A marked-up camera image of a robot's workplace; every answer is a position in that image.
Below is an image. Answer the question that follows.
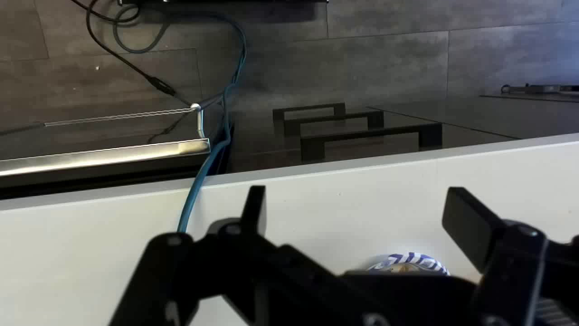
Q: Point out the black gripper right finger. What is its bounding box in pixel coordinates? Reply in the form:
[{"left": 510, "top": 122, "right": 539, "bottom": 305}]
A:
[{"left": 441, "top": 186, "right": 579, "bottom": 326}]

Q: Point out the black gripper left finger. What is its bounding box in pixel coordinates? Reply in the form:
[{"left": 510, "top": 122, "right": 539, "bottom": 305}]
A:
[{"left": 106, "top": 184, "right": 345, "bottom": 326}]

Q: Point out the blue white patterned bowl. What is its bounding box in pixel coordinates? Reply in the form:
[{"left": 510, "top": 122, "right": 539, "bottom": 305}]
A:
[{"left": 358, "top": 251, "right": 450, "bottom": 278}]

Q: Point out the long dark power cable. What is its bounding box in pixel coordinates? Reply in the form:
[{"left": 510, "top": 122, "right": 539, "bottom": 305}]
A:
[{"left": 175, "top": 14, "right": 249, "bottom": 233}]

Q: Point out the black cabinet handle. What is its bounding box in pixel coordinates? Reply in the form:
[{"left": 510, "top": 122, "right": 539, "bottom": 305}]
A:
[
  {"left": 282, "top": 108, "right": 385, "bottom": 137},
  {"left": 298, "top": 121, "right": 443, "bottom": 162},
  {"left": 273, "top": 103, "right": 347, "bottom": 124}
]

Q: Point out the aluminium robot cart frame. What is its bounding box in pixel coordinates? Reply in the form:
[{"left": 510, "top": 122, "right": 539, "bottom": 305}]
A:
[{"left": 0, "top": 101, "right": 213, "bottom": 182}]

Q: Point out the thin black floor cable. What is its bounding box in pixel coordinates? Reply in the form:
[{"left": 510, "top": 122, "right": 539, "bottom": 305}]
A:
[{"left": 70, "top": 0, "right": 195, "bottom": 106}]

